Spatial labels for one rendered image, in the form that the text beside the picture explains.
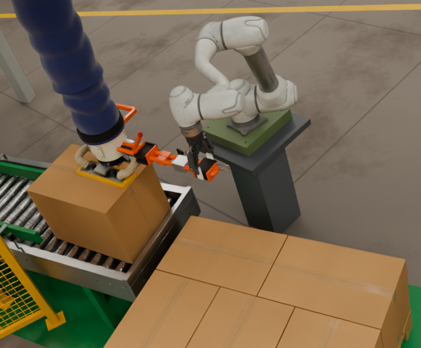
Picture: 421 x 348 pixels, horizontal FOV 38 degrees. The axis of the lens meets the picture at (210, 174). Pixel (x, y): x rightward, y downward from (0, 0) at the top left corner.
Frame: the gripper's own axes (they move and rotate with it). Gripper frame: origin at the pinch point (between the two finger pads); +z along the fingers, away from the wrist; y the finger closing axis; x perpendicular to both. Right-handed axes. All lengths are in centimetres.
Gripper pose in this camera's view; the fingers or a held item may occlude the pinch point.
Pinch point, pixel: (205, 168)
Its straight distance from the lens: 265.2
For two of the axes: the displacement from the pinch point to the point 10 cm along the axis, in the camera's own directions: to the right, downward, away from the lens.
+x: 7.8, 2.3, -5.8
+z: 2.6, 7.3, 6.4
